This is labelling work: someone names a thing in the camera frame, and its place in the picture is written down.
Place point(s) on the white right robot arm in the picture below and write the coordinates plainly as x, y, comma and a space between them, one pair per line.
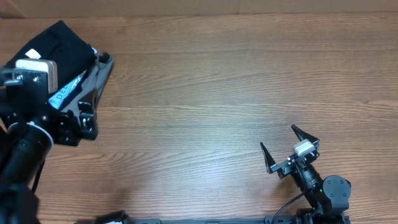
328, 197

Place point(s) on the folded light blue shirt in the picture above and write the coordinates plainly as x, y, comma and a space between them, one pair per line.
63, 93

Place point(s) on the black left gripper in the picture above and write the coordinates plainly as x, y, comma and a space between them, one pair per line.
64, 124

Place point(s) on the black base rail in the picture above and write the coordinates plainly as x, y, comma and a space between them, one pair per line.
121, 217

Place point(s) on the black t-shirt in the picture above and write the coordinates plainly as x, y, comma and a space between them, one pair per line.
60, 44

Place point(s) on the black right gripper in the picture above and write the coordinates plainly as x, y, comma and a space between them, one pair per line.
284, 166

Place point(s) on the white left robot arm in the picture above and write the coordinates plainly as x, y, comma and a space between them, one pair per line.
34, 127

